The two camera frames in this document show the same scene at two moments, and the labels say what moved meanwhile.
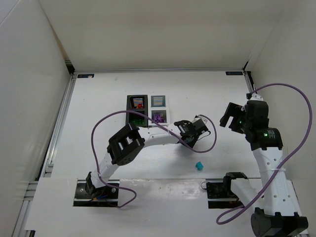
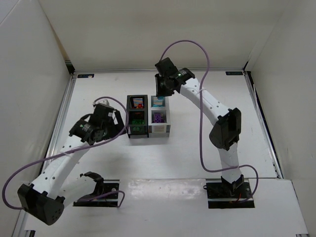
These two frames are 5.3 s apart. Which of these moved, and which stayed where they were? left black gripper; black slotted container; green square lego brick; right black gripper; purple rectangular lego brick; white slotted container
Moved: right black gripper; left black gripper
Stayed: purple rectangular lego brick; black slotted container; green square lego brick; white slotted container
